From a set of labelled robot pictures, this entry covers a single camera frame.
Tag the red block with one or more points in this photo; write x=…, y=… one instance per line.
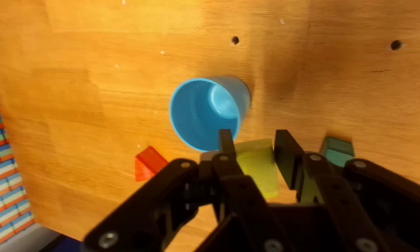
x=148, y=163

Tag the blue plastic cup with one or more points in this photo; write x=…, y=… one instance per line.
x=196, y=116

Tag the striped colourful rug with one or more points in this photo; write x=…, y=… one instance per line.
x=1, y=186

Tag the yellow cube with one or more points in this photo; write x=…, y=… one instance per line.
x=259, y=163

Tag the teal green block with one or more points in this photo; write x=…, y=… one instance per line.
x=336, y=151

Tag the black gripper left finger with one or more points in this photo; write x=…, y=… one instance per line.
x=172, y=205

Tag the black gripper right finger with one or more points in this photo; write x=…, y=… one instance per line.
x=350, y=205

